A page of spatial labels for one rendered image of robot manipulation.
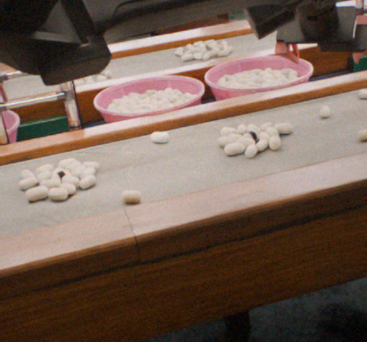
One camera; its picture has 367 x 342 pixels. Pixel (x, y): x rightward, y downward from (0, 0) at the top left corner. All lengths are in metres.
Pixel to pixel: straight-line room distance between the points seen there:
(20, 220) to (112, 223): 0.19
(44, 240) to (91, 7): 0.39
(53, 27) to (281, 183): 0.48
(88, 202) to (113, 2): 0.47
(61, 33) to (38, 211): 0.49
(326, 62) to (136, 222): 0.98
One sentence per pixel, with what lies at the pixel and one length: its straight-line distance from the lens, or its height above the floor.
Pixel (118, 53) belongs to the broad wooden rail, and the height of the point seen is 0.76.
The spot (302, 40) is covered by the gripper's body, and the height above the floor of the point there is 0.96.
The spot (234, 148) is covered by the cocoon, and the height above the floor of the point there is 0.76.
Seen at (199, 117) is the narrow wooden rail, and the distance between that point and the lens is 1.20.
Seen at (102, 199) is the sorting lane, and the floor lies 0.74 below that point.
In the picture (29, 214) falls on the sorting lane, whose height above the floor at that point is 0.74.
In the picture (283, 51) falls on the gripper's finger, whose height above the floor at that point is 0.94.
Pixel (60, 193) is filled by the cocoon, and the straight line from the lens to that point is 0.97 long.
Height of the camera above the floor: 1.18
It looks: 26 degrees down
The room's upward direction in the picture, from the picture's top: 7 degrees counter-clockwise
